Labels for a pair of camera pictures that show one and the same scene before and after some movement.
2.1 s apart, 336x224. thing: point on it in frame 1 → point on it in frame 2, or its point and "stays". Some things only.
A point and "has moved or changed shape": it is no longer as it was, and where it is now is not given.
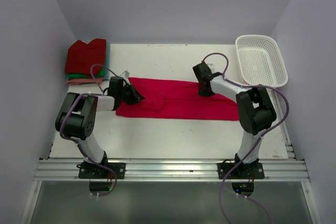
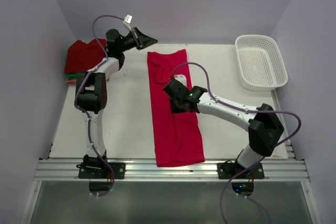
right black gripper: [202, 93] → [175, 109]
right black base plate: [250, 171] stays
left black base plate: [91, 171] stays
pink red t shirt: [176, 99] has moved or changed shape
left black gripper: [136, 96] → [142, 41]
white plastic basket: [261, 61] stays
